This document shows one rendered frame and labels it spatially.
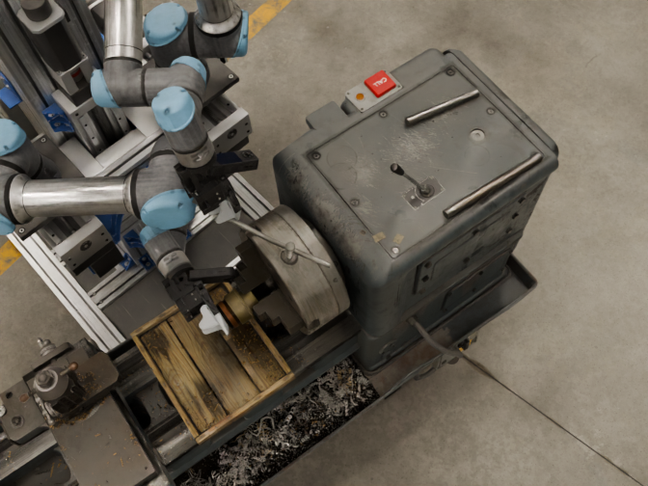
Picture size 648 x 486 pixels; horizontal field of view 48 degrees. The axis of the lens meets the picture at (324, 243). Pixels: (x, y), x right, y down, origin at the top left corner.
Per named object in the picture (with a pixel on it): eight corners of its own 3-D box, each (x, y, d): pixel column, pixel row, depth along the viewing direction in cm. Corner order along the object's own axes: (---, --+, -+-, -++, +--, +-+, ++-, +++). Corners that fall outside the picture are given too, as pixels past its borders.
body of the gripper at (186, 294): (189, 325, 184) (166, 288, 188) (218, 306, 185) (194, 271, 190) (182, 314, 177) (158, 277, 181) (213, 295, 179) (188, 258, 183)
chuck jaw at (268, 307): (288, 281, 180) (316, 316, 175) (291, 289, 185) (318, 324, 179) (252, 306, 178) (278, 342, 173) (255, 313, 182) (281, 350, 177)
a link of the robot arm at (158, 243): (167, 229, 196) (159, 214, 189) (187, 258, 192) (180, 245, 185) (142, 244, 195) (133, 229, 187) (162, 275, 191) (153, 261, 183)
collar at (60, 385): (59, 361, 172) (54, 357, 170) (74, 387, 169) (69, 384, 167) (28, 380, 171) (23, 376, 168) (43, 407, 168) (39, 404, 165)
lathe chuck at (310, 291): (268, 233, 204) (267, 193, 174) (334, 326, 197) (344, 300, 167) (241, 251, 202) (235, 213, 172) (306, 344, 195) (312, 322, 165)
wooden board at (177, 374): (225, 279, 208) (223, 273, 204) (296, 379, 194) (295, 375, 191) (133, 337, 201) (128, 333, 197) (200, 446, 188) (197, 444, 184)
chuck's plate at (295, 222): (279, 228, 204) (280, 185, 174) (344, 318, 198) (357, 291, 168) (268, 233, 204) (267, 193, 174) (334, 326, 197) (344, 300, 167)
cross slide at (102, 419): (81, 339, 195) (74, 334, 191) (160, 474, 179) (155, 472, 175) (24, 375, 191) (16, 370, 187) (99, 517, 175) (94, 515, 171)
